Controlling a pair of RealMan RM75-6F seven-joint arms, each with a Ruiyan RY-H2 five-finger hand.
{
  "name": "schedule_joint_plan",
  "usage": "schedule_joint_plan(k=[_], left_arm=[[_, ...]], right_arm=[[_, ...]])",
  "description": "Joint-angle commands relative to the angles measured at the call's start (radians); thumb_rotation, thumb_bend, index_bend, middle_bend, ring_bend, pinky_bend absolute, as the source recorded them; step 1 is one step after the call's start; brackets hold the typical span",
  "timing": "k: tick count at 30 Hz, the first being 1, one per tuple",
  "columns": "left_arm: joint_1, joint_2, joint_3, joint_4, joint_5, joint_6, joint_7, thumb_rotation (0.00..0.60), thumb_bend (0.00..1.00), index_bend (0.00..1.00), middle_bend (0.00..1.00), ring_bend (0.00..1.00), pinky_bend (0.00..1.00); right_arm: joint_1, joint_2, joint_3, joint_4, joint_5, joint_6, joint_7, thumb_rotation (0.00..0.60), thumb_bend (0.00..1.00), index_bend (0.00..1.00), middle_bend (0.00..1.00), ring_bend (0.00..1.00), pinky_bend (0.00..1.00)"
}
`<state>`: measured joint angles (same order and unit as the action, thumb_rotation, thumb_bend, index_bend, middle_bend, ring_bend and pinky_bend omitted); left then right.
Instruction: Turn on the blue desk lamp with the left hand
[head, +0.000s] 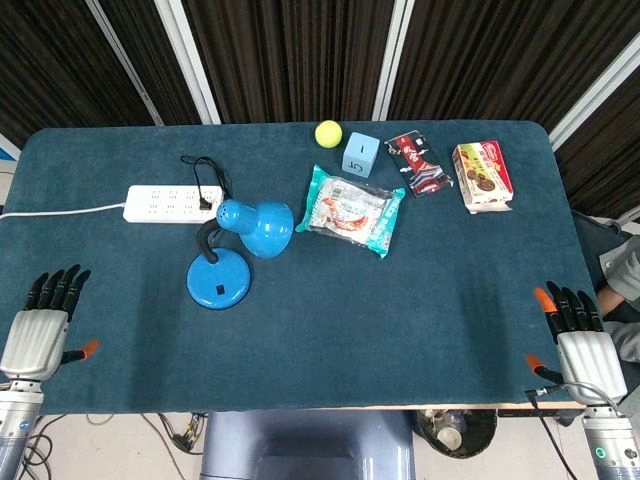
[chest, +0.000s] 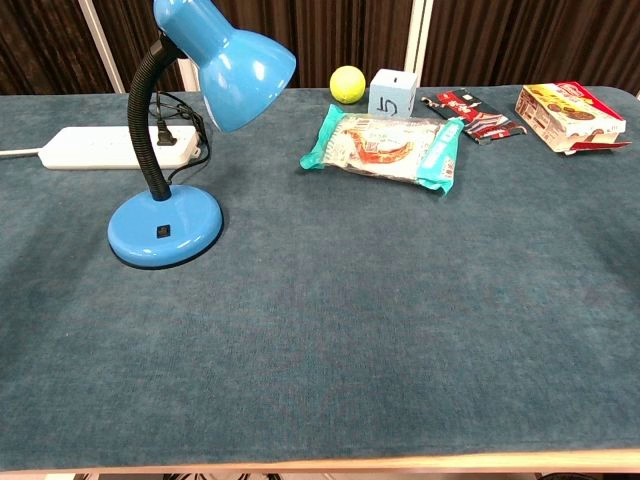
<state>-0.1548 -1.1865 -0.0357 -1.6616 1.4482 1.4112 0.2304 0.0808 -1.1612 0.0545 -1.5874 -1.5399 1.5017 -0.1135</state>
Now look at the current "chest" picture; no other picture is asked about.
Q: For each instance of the blue desk lamp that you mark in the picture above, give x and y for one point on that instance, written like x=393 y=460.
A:
x=165 y=220

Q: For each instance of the white power strip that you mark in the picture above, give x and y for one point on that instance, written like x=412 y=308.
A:
x=90 y=146

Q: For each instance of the teal blue table cloth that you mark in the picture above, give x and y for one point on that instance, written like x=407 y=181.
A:
x=320 y=310

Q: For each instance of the teal clear snack packet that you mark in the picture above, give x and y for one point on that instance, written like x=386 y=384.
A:
x=385 y=147

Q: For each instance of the yellow-green tennis ball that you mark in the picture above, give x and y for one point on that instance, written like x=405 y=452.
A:
x=347 y=85

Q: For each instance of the light blue number cube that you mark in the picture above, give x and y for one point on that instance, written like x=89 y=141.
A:
x=392 y=95

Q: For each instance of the black red snack packet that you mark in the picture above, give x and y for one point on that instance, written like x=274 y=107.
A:
x=472 y=116

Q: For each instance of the red white biscuit box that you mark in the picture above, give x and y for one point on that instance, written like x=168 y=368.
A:
x=570 y=117

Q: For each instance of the dark brown curtain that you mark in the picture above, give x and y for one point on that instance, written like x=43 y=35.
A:
x=530 y=40

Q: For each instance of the white frame post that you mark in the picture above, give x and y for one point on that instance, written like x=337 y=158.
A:
x=419 y=35
x=102 y=45

